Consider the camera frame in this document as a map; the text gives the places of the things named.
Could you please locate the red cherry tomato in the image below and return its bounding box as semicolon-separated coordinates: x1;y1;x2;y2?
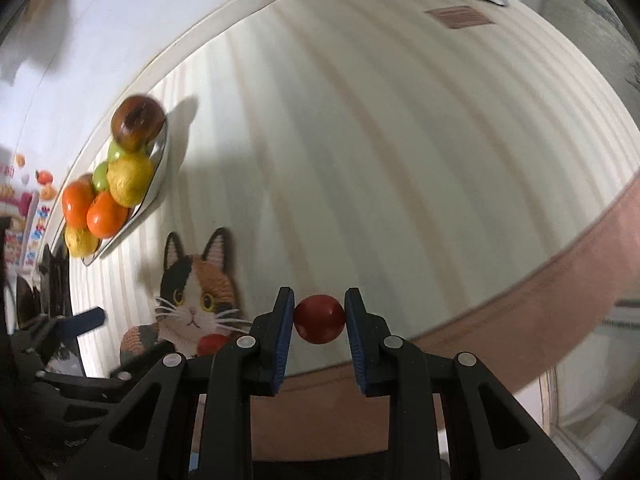
293;294;347;345
197;333;232;358

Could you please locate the dark brown apple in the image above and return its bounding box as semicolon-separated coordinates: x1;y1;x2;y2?
110;94;167;152

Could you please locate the small brown cloth label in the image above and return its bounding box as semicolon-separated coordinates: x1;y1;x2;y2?
424;6;496;30

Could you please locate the oval patterned ceramic plate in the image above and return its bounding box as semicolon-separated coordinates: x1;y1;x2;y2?
81;110;170;267

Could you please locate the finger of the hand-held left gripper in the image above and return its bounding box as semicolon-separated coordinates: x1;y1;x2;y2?
20;308;107;356

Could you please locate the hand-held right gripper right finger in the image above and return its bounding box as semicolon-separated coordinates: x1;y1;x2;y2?
344;286;581;480

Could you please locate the orange mandarin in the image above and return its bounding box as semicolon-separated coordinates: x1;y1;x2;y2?
86;191;130;239
62;180;96;229

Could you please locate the cat-shaped mat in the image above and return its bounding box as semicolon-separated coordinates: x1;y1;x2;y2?
120;227;253;361

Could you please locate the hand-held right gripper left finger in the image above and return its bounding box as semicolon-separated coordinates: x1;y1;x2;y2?
70;286;296;480

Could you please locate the yellow pear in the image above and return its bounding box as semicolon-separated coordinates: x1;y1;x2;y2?
65;225;101;256

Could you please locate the colourful wall sticker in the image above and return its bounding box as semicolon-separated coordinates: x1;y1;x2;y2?
0;152;56;271

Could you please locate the striped tablecloth with pink border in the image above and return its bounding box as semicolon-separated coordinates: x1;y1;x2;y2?
65;0;640;461

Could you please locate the yellow citrus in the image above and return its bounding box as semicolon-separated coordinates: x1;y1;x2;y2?
106;152;156;208

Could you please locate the green apple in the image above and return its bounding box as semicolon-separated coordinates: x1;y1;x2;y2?
107;140;151;162
92;161;112;193

